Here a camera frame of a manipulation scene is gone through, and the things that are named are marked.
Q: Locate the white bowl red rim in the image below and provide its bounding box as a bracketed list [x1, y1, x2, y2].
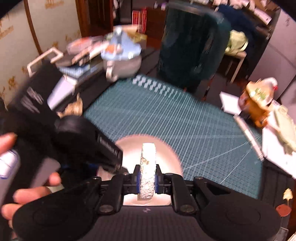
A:
[97, 134, 184, 207]

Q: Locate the beige oval sponge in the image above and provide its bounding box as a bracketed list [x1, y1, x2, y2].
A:
[138, 143, 156, 200]

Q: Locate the person left hand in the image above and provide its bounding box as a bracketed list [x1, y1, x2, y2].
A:
[1, 133, 61, 229]

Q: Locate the crumpled brown paper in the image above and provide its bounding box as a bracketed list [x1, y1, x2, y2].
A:
[56, 93, 83, 118]

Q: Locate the green cutting mat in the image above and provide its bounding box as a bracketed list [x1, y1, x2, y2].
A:
[84, 75, 262, 198]

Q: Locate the white pen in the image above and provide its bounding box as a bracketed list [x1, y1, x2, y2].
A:
[233, 115, 264, 162]

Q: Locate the white card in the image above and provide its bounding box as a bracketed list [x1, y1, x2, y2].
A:
[219, 92, 241, 115]

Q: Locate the white paper stack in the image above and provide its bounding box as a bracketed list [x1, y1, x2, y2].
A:
[261, 99, 296, 179]

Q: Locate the blue hat white teapot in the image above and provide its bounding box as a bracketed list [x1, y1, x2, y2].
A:
[100, 26, 142, 82]

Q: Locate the leaf shaped coaster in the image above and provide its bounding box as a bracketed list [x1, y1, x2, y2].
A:
[276, 188, 293, 217]

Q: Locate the pale green container lid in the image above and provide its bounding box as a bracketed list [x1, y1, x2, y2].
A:
[270, 100, 295, 155]

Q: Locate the orange pig teapot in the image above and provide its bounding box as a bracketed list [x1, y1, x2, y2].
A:
[238, 77, 278, 128]

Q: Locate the wooden stool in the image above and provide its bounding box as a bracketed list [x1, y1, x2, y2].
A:
[225, 51, 247, 84]

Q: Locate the red box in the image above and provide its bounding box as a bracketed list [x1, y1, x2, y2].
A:
[132, 9, 147, 34]

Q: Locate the light green bag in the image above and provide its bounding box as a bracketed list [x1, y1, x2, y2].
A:
[225, 30, 248, 56]

